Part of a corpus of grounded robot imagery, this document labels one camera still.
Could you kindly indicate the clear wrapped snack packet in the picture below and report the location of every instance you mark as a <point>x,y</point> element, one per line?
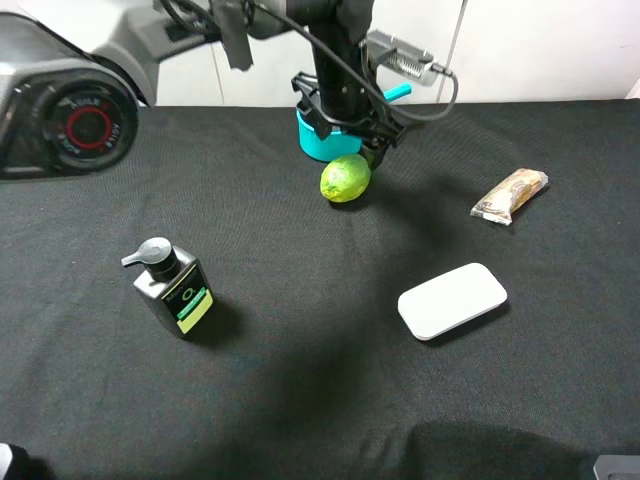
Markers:
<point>509,195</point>

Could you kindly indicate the grey robot base left corner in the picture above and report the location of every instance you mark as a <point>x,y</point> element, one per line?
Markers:
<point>6,461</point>

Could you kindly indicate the white rounded flat box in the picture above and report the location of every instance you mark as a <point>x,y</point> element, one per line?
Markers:
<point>449,300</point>

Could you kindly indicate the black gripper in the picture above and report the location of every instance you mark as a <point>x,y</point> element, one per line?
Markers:
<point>350,111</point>

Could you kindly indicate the black tablecloth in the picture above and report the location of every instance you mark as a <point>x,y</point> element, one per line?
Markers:
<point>303,367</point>

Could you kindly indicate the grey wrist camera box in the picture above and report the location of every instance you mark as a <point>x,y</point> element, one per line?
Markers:
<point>410,62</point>

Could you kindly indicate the grey robot base right corner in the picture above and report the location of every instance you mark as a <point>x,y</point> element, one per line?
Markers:
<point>617,467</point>

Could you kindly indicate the black pump soap bottle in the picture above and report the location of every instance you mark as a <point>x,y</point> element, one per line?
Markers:
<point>172,285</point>

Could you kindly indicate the teal saucepan with handle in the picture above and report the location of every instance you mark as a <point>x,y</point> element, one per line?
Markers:
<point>338,144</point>

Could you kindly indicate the green lime fruit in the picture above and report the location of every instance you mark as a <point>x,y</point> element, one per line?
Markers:
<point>345,178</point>

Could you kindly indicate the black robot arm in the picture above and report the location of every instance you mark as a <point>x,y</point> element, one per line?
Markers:
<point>74,73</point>

